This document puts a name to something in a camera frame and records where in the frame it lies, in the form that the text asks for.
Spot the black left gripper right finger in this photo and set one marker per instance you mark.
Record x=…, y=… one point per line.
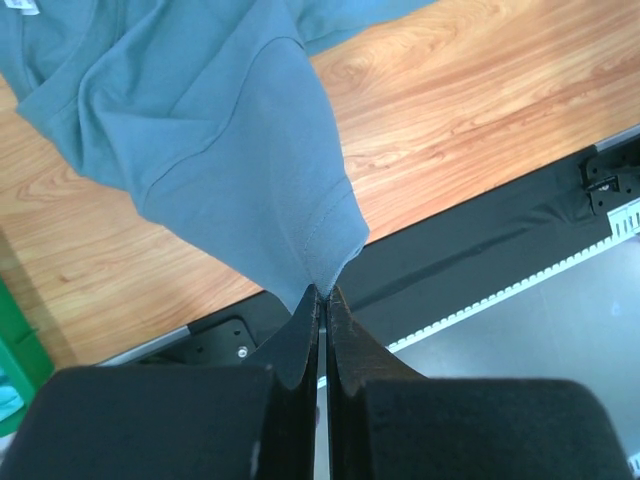
x=387, y=421

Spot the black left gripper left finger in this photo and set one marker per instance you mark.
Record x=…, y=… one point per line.
x=255, y=420

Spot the blue grey t shirt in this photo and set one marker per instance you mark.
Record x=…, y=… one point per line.
x=209, y=115

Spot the black base mat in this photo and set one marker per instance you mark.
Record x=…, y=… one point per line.
x=445, y=263

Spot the green plastic bin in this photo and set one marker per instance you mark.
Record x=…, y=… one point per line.
x=23, y=357

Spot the mint green t shirt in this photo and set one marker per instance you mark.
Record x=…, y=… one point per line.
x=10, y=399

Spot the white slotted cable duct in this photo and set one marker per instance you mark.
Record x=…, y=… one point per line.
x=510, y=285

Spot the aluminium frame rail front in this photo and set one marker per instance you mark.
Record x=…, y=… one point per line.
x=155, y=345

